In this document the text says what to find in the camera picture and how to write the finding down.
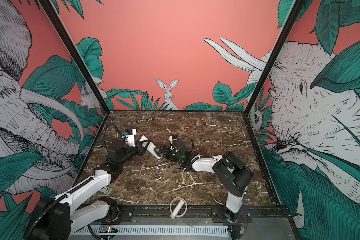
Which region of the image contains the white remote control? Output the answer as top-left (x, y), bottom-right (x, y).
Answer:
top-left (140, 135), bottom-right (162, 160)

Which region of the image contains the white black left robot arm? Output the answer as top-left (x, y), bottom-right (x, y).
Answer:
top-left (24, 139), bottom-right (155, 240)

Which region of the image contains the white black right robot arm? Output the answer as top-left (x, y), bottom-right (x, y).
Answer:
top-left (154, 139), bottom-right (254, 222)

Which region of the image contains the white remote battery cover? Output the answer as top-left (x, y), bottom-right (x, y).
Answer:
top-left (100, 187), bottom-right (112, 194)

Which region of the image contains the small green circuit board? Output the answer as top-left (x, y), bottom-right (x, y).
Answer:
top-left (99, 225), bottom-right (119, 234)

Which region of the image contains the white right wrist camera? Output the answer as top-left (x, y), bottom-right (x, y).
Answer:
top-left (169, 135), bottom-right (181, 143)

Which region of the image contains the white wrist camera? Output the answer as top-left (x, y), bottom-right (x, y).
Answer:
top-left (122, 129), bottom-right (137, 148)
top-left (169, 135), bottom-right (181, 143)

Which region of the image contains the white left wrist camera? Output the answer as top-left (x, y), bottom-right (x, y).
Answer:
top-left (122, 129), bottom-right (137, 148)

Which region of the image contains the white ring with handle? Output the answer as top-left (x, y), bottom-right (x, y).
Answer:
top-left (169, 197), bottom-right (188, 220)

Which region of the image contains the white slotted cable duct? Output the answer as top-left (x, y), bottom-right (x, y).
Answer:
top-left (68, 224), bottom-right (230, 238)

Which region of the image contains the black left corner frame post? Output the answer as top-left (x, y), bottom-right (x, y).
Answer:
top-left (39, 0), bottom-right (110, 115)

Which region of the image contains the black corner frame post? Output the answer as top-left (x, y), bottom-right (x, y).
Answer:
top-left (244, 0), bottom-right (306, 116)
top-left (39, 0), bottom-right (110, 115)

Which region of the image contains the black right corner frame post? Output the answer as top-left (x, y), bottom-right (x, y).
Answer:
top-left (244, 0), bottom-right (306, 116)

